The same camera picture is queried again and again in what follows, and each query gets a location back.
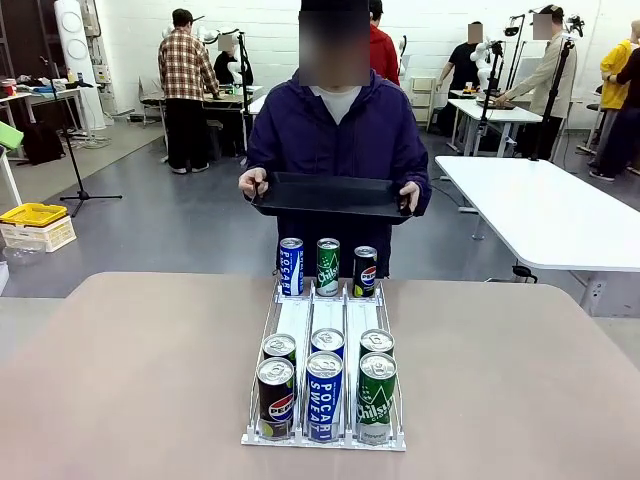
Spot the person's left hand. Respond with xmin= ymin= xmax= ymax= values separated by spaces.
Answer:
xmin=398 ymin=180 xmax=421 ymax=217

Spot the person's right hand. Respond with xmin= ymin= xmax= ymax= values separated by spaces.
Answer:
xmin=238 ymin=167 xmax=274 ymax=204

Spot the black serving tray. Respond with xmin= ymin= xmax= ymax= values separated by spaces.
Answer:
xmin=249 ymin=171 xmax=414 ymax=226

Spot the blue Pocari Sweat can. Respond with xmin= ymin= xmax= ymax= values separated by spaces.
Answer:
xmin=278 ymin=237 xmax=305 ymax=297
xmin=310 ymin=327 xmax=347 ymax=360
xmin=305 ymin=350 xmax=345 ymax=444

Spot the person's right forearm purple sleeve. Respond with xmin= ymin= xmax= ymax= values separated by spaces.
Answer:
xmin=245 ymin=134 xmax=276 ymax=176

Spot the person's left forearm purple sleeve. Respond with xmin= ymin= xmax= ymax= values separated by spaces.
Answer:
xmin=399 ymin=139 xmax=433 ymax=217

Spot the person in purple jacket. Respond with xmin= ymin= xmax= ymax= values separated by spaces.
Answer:
xmin=238 ymin=0 xmax=432 ymax=281

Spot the seated person in black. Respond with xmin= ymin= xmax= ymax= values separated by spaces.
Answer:
xmin=213 ymin=33 xmax=255 ymax=87

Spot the person in red hoodie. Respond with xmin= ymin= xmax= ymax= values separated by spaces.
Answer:
xmin=368 ymin=0 xmax=401 ymax=87

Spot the person in black clothes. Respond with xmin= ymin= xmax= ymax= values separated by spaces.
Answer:
xmin=589 ymin=59 xmax=640 ymax=182

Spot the person in yellow hoodie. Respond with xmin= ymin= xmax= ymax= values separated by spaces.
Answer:
xmin=598 ymin=38 xmax=640 ymax=111

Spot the wooden background table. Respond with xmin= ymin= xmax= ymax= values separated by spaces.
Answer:
xmin=202 ymin=84 xmax=265 ymax=151

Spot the black Pepsi can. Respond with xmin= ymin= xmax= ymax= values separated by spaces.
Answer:
xmin=352 ymin=245 xmax=379 ymax=299
xmin=261 ymin=333 xmax=298 ymax=364
xmin=255 ymin=356 xmax=297 ymax=441

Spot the green Chilsung cider can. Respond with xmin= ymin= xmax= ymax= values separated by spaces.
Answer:
xmin=358 ymin=328 xmax=396 ymax=359
xmin=316 ymin=237 xmax=342 ymax=298
xmin=356 ymin=351 xmax=399 ymax=445

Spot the white background table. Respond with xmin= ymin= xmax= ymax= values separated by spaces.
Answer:
xmin=446 ymin=98 xmax=545 ymax=157

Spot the man in plaid shirt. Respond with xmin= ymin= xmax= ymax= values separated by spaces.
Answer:
xmin=158 ymin=8 xmax=221 ymax=175

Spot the large white table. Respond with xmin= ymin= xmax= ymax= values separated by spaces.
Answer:
xmin=433 ymin=155 xmax=640 ymax=317

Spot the man in black t-shirt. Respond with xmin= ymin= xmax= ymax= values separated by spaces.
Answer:
xmin=438 ymin=20 xmax=487 ymax=139

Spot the white sloped can rack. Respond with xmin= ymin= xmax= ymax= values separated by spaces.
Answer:
xmin=240 ymin=278 xmax=407 ymax=453

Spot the black microphone stand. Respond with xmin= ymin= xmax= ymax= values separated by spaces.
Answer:
xmin=39 ymin=55 xmax=124 ymax=219

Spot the man in beige jacket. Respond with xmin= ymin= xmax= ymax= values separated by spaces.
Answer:
xmin=494 ymin=4 xmax=579 ymax=162

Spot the black light stand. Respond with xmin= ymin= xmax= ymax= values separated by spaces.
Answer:
xmin=504 ymin=13 xmax=526 ymax=91

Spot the white plastic crate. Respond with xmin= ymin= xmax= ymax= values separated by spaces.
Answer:
xmin=0 ymin=215 xmax=78 ymax=254

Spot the cluttered white desk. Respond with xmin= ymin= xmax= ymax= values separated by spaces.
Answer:
xmin=0 ymin=85 xmax=94 ymax=139

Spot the black bag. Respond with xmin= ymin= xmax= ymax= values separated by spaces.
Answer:
xmin=22 ymin=122 xmax=66 ymax=166

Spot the yellow folding crate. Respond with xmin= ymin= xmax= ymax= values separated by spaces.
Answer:
xmin=0 ymin=202 xmax=69 ymax=227

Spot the white tower air conditioner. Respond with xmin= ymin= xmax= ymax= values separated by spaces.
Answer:
xmin=53 ymin=0 xmax=107 ymax=132

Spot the clear plastic bowl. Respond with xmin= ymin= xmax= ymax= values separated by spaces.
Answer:
xmin=2 ymin=242 xmax=46 ymax=267

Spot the green board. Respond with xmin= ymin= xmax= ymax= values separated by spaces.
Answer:
xmin=0 ymin=121 xmax=25 ymax=150

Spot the black camera tripod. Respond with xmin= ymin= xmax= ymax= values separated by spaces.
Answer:
xmin=477 ymin=40 xmax=506 ymax=157
xmin=529 ymin=13 xmax=586 ymax=162

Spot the floor cable bundle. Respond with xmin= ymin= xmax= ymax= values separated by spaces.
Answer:
xmin=64 ymin=128 xmax=112 ymax=151

